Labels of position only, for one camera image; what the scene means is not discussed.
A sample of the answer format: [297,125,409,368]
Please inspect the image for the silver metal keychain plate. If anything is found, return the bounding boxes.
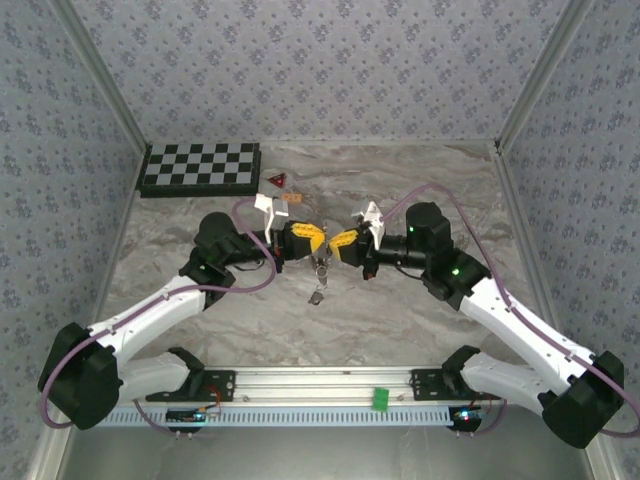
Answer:
[306,219,335,307]

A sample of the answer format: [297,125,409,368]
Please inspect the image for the black grey checkerboard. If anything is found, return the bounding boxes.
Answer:
[135,142,262,200]

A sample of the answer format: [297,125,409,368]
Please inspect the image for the left circuit board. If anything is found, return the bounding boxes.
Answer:
[166,407,207,426]

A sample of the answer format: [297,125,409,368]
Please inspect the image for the circuit board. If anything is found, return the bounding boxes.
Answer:
[451,407,489,424]
[166,407,207,426]

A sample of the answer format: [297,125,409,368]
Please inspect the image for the right circuit board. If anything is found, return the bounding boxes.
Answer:
[451,407,489,424]

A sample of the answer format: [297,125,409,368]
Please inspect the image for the grey metal sheet panel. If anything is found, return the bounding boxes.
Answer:
[64,425,596,480]

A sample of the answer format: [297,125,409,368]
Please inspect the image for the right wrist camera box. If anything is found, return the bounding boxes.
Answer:
[350,200,385,251]

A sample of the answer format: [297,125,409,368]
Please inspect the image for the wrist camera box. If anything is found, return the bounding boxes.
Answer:
[253,193,290,242]
[350,200,385,251]

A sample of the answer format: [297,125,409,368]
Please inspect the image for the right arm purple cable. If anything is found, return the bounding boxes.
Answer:
[382,183,640,439]

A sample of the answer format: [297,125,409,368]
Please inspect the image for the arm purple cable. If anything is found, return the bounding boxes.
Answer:
[382,183,640,439]
[39,197,279,439]

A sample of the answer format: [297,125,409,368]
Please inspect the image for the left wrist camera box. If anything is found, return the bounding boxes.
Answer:
[253,193,290,242]

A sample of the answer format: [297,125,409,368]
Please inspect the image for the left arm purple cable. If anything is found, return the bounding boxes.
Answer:
[39,197,279,439]

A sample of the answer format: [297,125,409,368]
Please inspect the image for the aluminium side rail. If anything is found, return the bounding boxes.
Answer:
[89,147,151,331]
[492,147,569,351]

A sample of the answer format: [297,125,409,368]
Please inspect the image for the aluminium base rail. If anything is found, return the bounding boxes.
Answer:
[122,365,544,405]

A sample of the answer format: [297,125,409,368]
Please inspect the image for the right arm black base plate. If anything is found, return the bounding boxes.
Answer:
[410,368,481,403]

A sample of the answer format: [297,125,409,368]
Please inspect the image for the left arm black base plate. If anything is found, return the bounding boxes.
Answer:
[145,368,237,403]

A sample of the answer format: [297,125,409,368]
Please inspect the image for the slotted cable duct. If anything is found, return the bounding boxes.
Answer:
[99,405,456,427]

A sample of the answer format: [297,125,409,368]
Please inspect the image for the aluminium frame post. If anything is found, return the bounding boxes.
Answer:
[49,0,154,151]
[493,0,597,151]

